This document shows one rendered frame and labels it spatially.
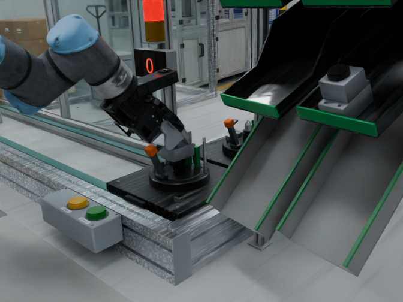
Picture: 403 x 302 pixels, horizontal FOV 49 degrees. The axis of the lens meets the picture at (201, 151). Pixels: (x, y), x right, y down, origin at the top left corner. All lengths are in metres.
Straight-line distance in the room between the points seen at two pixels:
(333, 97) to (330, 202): 0.19
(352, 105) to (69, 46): 0.45
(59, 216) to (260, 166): 0.44
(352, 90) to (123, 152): 0.85
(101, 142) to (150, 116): 0.56
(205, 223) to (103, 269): 0.23
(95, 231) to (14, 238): 0.28
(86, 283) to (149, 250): 0.13
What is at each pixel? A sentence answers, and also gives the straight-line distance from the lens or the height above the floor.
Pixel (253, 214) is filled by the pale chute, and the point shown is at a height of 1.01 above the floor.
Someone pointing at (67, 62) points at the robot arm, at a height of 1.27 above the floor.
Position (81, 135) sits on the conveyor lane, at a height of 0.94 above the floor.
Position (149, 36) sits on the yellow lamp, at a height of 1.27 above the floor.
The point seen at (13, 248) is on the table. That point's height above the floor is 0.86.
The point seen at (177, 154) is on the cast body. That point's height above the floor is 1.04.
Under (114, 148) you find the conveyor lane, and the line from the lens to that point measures 1.37.
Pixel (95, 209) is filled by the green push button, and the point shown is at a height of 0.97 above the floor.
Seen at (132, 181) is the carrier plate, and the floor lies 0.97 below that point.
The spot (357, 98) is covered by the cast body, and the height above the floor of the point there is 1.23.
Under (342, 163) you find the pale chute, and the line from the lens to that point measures 0.77.
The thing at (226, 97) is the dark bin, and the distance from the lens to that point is 0.75.
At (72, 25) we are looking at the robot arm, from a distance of 0.78.
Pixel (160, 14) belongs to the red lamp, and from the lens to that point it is 1.14.
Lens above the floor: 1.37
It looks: 20 degrees down
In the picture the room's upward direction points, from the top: 2 degrees counter-clockwise
